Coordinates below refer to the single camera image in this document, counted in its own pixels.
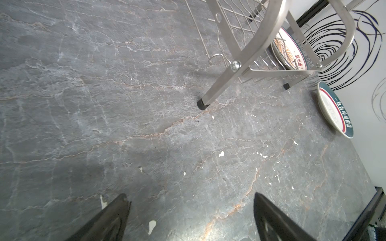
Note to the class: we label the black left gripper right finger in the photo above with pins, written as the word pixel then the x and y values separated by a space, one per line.
pixel 273 224

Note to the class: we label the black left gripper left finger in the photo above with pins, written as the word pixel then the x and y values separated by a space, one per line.
pixel 108 225

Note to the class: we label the green rim red ring plate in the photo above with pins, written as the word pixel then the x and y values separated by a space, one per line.
pixel 333 110

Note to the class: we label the sunburst plate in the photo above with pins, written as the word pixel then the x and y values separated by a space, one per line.
pixel 287 52

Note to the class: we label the stainless steel dish rack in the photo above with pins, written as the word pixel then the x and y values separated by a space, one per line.
pixel 249 32

